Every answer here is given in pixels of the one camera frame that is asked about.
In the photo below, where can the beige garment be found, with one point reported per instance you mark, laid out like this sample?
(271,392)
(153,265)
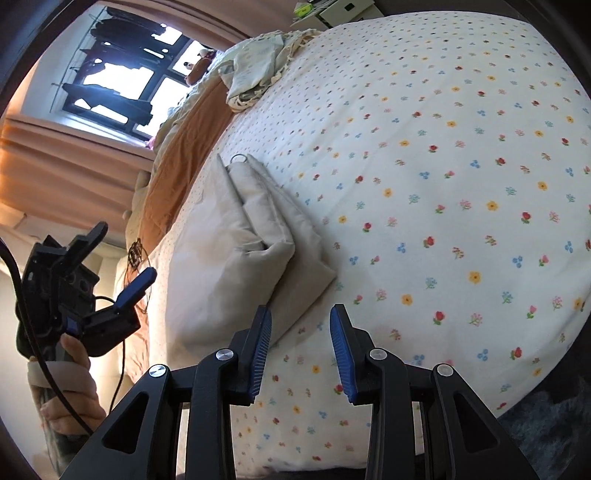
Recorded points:
(231,258)

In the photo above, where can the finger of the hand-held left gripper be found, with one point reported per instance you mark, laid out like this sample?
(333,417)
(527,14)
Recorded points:
(90,240)
(138,286)

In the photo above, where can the pink curtain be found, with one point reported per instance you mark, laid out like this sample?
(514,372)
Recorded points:
(69,161)

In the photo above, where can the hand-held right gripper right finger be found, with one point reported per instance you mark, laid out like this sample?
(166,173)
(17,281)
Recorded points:
(341,355)

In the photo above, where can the black framed window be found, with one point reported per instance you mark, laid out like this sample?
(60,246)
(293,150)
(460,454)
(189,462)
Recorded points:
(124,69)

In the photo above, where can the brown duvet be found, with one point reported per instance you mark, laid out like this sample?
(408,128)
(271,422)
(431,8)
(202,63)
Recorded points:
(184,152)

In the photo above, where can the brown plush toy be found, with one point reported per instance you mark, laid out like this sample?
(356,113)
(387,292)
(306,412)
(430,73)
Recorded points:
(201,67)

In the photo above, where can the white bedside cabinet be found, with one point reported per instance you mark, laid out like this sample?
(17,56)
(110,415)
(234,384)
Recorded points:
(339,11)

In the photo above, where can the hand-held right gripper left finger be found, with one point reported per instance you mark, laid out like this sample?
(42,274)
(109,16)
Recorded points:
(258,355)

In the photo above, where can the crumpled floral blanket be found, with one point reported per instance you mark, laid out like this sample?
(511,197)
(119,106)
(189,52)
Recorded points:
(258,64)

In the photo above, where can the dark grey rug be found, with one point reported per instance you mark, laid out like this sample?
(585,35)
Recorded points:
(549,424)

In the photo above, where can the white floral blanket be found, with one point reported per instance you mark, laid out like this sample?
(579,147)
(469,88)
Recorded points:
(438,161)

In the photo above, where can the person's left hand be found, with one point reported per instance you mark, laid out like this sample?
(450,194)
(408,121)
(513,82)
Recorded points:
(69,392)

